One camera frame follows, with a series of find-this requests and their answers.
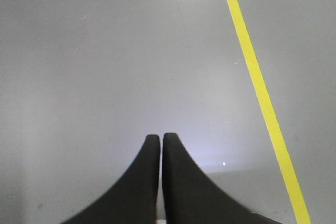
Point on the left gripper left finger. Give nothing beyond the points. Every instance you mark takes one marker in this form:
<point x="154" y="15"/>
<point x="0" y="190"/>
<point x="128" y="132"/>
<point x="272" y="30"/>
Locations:
<point x="132" y="199"/>

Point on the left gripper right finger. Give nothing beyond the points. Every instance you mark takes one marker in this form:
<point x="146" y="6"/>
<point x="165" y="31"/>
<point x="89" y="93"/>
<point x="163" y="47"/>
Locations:
<point x="189" y="194"/>

